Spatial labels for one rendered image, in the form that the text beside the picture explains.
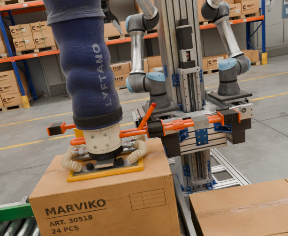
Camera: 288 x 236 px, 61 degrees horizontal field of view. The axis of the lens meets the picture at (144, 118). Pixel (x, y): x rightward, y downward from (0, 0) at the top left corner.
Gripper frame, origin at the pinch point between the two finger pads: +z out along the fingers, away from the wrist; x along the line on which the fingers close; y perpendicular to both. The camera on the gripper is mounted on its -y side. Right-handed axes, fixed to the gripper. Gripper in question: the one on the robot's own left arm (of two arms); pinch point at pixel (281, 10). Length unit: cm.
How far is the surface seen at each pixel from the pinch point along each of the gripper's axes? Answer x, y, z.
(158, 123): 85, -31, 42
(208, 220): 68, -39, 98
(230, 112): 51, -37, 42
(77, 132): 132, 18, 55
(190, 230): 80, -50, 91
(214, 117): 58, -34, 44
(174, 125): 78, -36, 43
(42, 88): 372, 802, 115
